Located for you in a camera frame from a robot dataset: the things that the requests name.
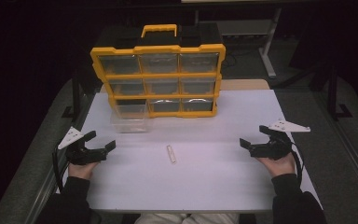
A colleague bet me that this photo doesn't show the person's right hand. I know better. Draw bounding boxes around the person's right hand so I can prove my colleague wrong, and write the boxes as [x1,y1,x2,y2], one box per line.
[255,153,297,179]

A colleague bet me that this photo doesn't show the black floor cable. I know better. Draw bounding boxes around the black floor cable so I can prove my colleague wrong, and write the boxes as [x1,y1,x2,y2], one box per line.
[221,50,251,69]

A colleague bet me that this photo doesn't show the black metal stand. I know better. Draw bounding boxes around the black metal stand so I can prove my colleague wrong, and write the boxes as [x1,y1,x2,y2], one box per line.
[61,69,86,119]
[324,63,354,121]

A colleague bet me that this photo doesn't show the person's legs pale trousers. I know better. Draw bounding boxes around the person's legs pale trousers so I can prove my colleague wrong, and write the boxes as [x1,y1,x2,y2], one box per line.
[134,212,241,224]

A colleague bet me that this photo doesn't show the light wooden board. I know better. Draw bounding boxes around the light wooden board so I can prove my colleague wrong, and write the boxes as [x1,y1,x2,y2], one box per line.
[219,78,271,91]

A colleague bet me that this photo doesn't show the yellow black drawer cabinet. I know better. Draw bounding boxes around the yellow black drawer cabinet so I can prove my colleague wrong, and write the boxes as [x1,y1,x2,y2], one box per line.
[89,23,227,119]

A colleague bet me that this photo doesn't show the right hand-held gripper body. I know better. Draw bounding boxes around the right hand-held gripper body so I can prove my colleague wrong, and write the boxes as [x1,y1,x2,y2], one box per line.
[249,119,311,161]

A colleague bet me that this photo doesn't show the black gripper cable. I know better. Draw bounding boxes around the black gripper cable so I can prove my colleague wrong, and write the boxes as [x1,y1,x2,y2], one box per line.
[287,139,306,187]
[51,145,73,193]

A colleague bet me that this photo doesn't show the white metal desk frame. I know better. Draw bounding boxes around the white metal desk frame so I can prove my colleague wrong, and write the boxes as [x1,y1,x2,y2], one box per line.
[194,7,283,79]

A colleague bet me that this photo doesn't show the person's left hand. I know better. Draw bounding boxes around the person's left hand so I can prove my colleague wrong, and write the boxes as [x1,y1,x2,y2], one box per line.
[67,161,101,181]

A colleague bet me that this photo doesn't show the small white tube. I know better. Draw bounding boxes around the small white tube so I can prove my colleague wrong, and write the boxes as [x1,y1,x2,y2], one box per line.
[166,144,178,165]

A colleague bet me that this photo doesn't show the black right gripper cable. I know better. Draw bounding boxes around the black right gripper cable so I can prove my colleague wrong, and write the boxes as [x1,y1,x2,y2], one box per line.
[287,139,306,187]

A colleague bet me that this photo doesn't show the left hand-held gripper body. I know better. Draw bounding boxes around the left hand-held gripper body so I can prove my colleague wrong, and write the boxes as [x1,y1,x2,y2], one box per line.
[57,125,108,166]

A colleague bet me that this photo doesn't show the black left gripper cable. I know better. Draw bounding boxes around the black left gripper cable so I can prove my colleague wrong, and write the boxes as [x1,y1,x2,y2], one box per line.
[51,145,73,193]

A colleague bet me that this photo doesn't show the clear plastic drawer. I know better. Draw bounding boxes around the clear plastic drawer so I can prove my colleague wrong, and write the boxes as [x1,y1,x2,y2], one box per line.
[109,104,152,134]

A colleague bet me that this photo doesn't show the set of clear drawers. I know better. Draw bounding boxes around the set of clear drawers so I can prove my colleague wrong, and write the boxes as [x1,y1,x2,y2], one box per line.
[98,52,220,113]

